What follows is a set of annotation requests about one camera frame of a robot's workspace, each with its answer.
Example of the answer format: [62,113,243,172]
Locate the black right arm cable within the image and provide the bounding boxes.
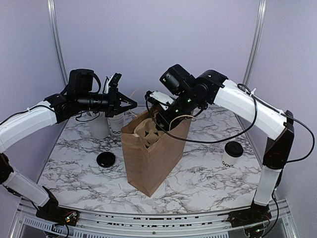
[146,84,314,164]

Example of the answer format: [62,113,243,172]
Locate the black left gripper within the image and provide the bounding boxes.
[77,86,137,117]

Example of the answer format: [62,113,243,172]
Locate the right rear aluminium post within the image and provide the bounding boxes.
[243,0,267,85]

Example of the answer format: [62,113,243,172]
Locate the brown paper takeout bag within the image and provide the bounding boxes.
[121,110,185,197]

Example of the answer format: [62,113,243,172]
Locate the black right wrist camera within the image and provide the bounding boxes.
[145,91,174,111]

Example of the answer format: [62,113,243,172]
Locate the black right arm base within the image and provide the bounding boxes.
[227,203,272,228]

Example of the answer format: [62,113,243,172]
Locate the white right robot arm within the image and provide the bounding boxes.
[150,64,295,222]

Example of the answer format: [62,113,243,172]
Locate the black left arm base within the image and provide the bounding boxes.
[36,186,79,226]

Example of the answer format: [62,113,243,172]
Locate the left rear aluminium post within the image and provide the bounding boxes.
[47,0,68,86]

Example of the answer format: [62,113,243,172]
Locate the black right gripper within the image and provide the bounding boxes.
[156,90,203,131]

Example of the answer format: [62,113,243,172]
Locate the single white paper cup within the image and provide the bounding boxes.
[221,151,241,168]

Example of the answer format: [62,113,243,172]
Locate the white paper cups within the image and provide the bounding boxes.
[107,114,124,136]

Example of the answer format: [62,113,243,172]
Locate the front aluminium frame rail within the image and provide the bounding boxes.
[9,199,298,238]

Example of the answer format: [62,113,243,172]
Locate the white ribbed stirrer canister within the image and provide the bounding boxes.
[87,113,110,139]

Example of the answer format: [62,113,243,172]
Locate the black plastic cup lid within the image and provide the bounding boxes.
[96,152,115,168]

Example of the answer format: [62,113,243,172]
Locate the aluminium post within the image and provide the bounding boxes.
[243,0,267,85]
[47,0,68,86]

